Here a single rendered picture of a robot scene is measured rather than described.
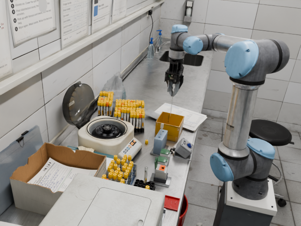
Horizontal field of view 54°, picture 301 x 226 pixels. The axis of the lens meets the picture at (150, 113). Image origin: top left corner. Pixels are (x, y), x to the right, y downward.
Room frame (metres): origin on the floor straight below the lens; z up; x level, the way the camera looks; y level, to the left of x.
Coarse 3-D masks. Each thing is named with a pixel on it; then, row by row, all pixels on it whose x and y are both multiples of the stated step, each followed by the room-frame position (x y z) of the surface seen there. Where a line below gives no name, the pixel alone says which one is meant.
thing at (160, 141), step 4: (160, 132) 1.26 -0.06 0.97; (164, 132) 1.27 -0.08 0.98; (156, 136) 1.22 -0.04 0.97; (160, 136) 1.23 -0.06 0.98; (164, 136) 1.24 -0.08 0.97; (156, 140) 1.20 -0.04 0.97; (160, 140) 1.20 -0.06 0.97; (164, 140) 1.24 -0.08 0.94; (156, 144) 1.20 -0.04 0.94; (160, 144) 1.19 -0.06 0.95; (164, 144) 1.25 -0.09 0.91; (156, 148) 1.20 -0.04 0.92; (160, 148) 1.19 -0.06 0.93; (164, 148) 1.25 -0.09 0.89; (152, 152) 1.21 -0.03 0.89; (156, 152) 1.20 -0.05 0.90
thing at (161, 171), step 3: (159, 165) 1.03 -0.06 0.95; (162, 165) 1.03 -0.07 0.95; (156, 168) 1.01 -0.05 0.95; (159, 168) 1.01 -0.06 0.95; (162, 168) 1.02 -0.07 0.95; (165, 168) 1.02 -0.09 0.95; (156, 171) 1.00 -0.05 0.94; (159, 171) 0.99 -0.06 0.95; (162, 171) 0.99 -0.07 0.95; (165, 171) 1.00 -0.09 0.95; (156, 174) 1.00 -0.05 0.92; (159, 174) 0.99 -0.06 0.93; (162, 174) 0.99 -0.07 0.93; (165, 174) 0.99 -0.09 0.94; (159, 177) 0.99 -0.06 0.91; (162, 177) 0.99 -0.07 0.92; (165, 177) 0.99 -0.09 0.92
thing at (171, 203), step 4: (168, 196) 0.92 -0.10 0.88; (172, 196) 0.92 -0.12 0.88; (168, 200) 0.90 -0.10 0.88; (172, 200) 0.90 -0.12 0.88; (176, 200) 0.90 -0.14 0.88; (164, 204) 0.87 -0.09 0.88; (168, 204) 0.87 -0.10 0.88; (172, 204) 0.88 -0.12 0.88; (176, 204) 0.88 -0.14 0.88; (168, 208) 0.85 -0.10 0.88; (172, 208) 0.86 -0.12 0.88; (176, 208) 0.86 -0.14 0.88
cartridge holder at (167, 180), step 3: (153, 174) 1.04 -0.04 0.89; (150, 177) 1.02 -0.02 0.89; (153, 177) 1.02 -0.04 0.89; (156, 177) 1.00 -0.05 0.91; (168, 177) 1.03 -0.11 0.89; (171, 177) 1.03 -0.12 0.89; (150, 180) 1.00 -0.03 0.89; (153, 180) 1.00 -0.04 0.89; (156, 180) 0.99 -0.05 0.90; (159, 180) 0.99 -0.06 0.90; (162, 180) 0.99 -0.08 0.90; (165, 180) 0.98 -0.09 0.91; (168, 180) 1.01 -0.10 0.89; (156, 183) 0.99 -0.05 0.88; (159, 183) 0.99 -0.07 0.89; (162, 183) 0.98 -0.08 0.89; (165, 183) 0.98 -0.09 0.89; (168, 183) 0.99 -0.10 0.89; (165, 186) 0.98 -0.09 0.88; (168, 186) 0.98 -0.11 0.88
